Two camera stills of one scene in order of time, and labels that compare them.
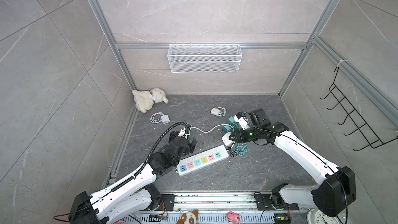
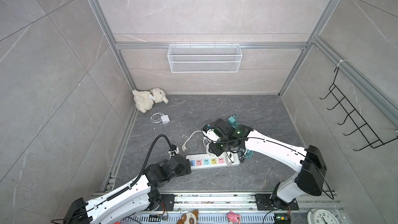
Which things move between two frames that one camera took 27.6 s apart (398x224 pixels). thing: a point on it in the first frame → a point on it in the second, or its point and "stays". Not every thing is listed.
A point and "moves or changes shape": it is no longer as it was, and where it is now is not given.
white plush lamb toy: x=144 y=100 stays
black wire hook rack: x=370 y=136 stays
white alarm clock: x=314 y=216 stays
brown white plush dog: x=189 y=218 stays
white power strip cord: x=210 y=131 moves or changes shape
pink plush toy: x=233 y=218 stays
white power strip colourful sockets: x=201 y=159 moves or changes shape
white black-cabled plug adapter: x=226 y=140 moves or changes shape
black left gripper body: x=189 y=147 → x=185 y=171
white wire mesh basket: x=204 y=58 stays
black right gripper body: x=248 y=135 → x=219 y=146
